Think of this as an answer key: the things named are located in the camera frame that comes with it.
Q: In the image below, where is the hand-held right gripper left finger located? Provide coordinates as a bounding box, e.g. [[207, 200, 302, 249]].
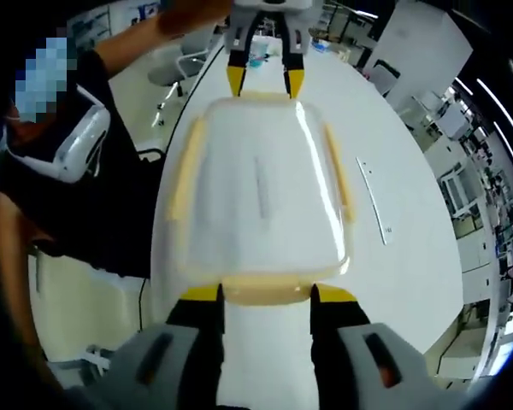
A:
[[106, 284, 227, 410]]

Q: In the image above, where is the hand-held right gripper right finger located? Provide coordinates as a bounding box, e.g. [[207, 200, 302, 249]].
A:
[[310, 283, 429, 410]]

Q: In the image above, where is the clear plastic storage box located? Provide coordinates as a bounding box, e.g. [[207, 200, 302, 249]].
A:
[[183, 96, 355, 284]]

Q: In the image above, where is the clear storage box lid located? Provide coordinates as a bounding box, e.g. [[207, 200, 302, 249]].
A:
[[164, 91, 357, 307]]

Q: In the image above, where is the white office chair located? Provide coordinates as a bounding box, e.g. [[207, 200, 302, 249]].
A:
[[147, 38, 210, 127]]

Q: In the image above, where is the row of white cabinets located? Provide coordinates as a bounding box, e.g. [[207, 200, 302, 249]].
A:
[[405, 85, 513, 377]]

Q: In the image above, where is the white worn headset device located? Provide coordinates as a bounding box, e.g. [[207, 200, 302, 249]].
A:
[[6, 83, 112, 185]]

